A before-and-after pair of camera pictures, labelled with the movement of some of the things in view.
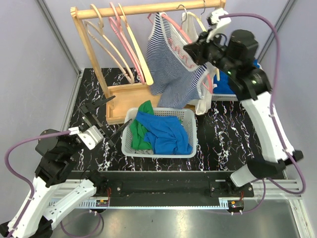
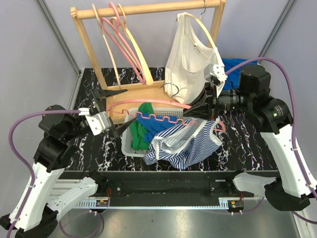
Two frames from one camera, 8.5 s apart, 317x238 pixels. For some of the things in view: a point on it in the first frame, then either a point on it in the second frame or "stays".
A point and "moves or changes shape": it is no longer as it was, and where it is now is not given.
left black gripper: (92, 119) to (101, 93)
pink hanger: (150, 16) to (150, 115)
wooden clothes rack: (120, 97) stays
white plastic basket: (188, 117) stays
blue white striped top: (172, 72) to (184, 145)
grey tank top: (147, 151) stays
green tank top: (137, 131) stays
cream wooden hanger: (151, 80) moves or changes shape
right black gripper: (197, 50) to (202, 108)
